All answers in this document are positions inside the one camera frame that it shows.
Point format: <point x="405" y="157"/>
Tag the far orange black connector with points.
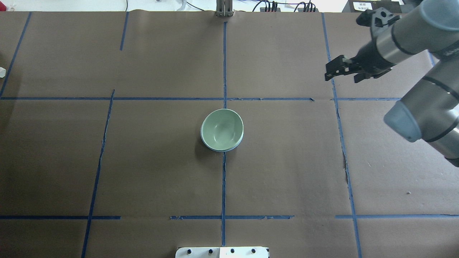
<point x="266" y="6"/>

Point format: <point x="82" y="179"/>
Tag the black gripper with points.
<point x="370" y="57"/>

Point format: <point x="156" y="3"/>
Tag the near orange black connector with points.
<point x="305" y="7"/>

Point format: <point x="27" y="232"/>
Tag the blue bowl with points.
<point x="221" y="142"/>

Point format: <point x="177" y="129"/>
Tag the black power supply box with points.
<point x="358" y="6"/>

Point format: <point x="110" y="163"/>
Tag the aluminium frame post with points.
<point x="224" y="8"/>

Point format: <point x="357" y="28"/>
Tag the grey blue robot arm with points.
<point x="428" y="110"/>

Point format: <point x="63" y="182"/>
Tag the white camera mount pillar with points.
<point x="223" y="252"/>

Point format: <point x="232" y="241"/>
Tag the green bowl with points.
<point x="223" y="121"/>

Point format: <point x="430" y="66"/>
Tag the orange black connector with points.
<point x="305" y="7"/>
<point x="266" y="6"/>

